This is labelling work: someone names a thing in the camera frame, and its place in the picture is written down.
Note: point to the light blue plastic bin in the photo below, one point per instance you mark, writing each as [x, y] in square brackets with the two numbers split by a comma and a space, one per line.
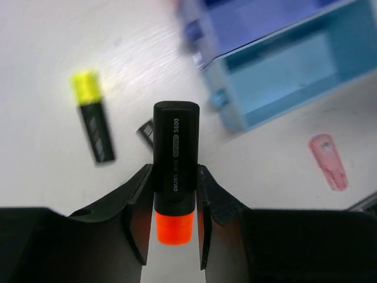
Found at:
[271, 76]

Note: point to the green cap black highlighter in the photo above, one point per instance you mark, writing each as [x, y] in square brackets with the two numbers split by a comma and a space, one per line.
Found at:
[146, 133]

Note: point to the orange cap black highlighter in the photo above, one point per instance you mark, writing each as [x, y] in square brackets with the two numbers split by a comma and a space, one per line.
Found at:
[175, 160]

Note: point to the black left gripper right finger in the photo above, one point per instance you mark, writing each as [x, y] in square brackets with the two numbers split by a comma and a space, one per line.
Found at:
[241, 244]

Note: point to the purple plastic bin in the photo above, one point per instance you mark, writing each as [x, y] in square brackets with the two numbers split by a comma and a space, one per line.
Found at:
[214, 28]

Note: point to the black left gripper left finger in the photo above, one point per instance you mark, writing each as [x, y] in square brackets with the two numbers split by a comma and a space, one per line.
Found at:
[106, 241]

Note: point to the yellow cap black highlighter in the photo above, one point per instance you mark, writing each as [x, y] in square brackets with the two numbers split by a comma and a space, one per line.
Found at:
[88, 95]

